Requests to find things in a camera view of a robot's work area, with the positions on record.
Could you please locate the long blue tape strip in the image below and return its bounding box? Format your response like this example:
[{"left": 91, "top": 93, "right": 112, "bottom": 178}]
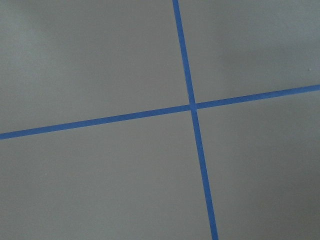
[{"left": 172, "top": 0, "right": 219, "bottom": 240}]

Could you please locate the crossing blue tape strip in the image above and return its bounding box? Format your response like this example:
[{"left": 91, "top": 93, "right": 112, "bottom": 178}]
[{"left": 0, "top": 84, "right": 320, "bottom": 140}]

